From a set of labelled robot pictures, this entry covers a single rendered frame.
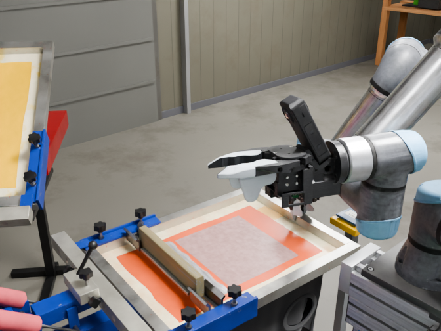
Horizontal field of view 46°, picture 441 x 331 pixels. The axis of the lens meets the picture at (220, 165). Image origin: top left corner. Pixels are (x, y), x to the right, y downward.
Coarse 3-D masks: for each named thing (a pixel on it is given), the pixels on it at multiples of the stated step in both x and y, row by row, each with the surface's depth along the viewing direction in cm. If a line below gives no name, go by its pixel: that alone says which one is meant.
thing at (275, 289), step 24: (240, 192) 215; (264, 192) 215; (168, 216) 198; (192, 216) 202; (288, 216) 202; (120, 240) 185; (336, 240) 184; (96, 264) 170; (312, 264) 170; (336, 264) 174; (120, 288) 159; (264, 288) 159; (288, 288) 162; (144, 312) 149
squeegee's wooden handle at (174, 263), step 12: (144, 228) 177; (144, 240) 176; (156, 240) 170; (156, 252) 171; (168, 252) 164; (168, 264) 165; (180, 264) 159; (180, 276) 160; (192, 276) 154; (192, 288) 155
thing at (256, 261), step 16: (256, 240) 189; (272, 240) 189; (288, 240) 189; (304, 240) 189; (224, 256) 180; (240, 256) 180; (256, 256) 180; (272, 256) 180; (288, 256) 180; (304, 256) 180; (208, 272) 172; (224, 272) 172; (240, 272) 172; (256, 272) 172; (272, 272) 172; (160, 288) 164; (176, 288) 164; (176, 304) 158; (192, 304) 158
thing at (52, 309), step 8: (56, 296) 148; (64, 296) 148; (72, 296) 148; (32, 304) 145; (40, 304) 145; (48, 304) 145; (56, 304) 145; (64, 304) 145; (72, 304) 146; (88, 304) 150; (40, 312) 142; (48, 312) 142; (56, 312) 144; (64, 312) 145; (80, 312) 149; (48, 320) 143; (56, 320) 145
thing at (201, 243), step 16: (208, 224) 199; (224, 224) 199; (240, 224) 199; (256, 224) 199; (272, 224) 199; (176, 240) 189; (192, 240) 189; (208, 240) 189; (224, 240) 189; (240, 240) 189; (128, 256) 180; (144, 256) 180; (192, 256) 180; (208, 256) 180; (144, 272) 172; (160, 272) 172
